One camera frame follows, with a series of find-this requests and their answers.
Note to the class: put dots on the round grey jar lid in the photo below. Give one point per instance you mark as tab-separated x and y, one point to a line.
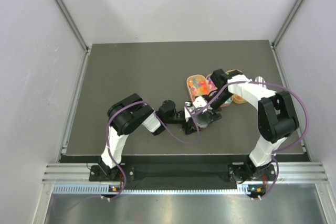
203	119

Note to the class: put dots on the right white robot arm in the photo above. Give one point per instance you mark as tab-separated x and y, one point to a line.
277	118

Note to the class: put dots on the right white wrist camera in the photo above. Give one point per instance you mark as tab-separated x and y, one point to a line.
199	102

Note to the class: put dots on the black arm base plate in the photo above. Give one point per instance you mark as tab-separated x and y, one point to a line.
222	168

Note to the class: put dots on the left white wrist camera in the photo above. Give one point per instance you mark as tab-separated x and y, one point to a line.
189	111

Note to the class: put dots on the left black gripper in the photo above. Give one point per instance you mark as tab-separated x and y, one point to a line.
189	125

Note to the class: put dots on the aluminium frame rail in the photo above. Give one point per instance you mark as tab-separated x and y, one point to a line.
289	173

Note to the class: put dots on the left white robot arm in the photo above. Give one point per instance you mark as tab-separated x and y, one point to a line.
127	115

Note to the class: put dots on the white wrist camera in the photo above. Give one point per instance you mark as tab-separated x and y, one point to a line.
199	102
189	111

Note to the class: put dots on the yellow tray mixed candies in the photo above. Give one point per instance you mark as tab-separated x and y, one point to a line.
238	100

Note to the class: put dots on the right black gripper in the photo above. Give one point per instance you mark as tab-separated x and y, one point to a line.
212	113

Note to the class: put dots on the orange tray translucent star candies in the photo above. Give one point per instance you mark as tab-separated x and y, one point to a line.
197	86

